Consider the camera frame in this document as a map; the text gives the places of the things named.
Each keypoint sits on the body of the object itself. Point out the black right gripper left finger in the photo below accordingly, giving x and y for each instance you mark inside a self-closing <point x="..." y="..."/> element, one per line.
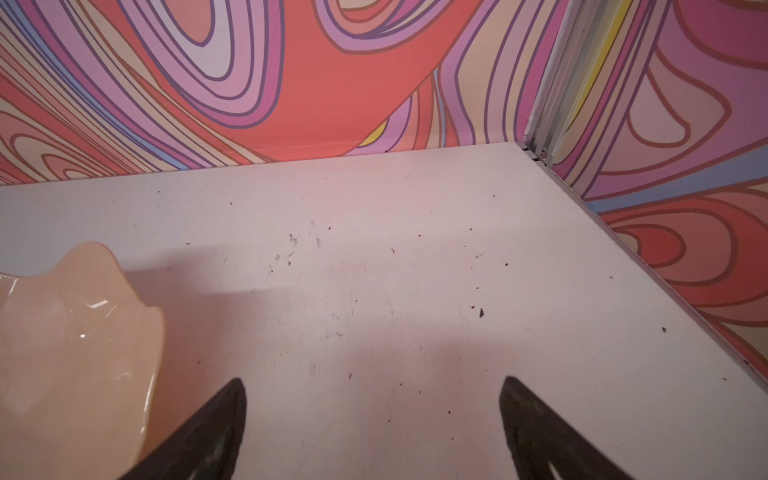
<point x="206" y="446"/>

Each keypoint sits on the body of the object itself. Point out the aluminium corner frame post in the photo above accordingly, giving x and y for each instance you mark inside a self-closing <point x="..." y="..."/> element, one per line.
<point x="581" y="50"/>

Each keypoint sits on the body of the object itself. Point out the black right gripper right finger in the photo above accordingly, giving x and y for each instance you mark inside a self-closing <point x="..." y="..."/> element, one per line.
<point x="543" y="445"/>

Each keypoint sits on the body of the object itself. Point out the pink scalloped fruit bowl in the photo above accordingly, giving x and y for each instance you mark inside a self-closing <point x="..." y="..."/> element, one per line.
<point x="80" y="356"/>

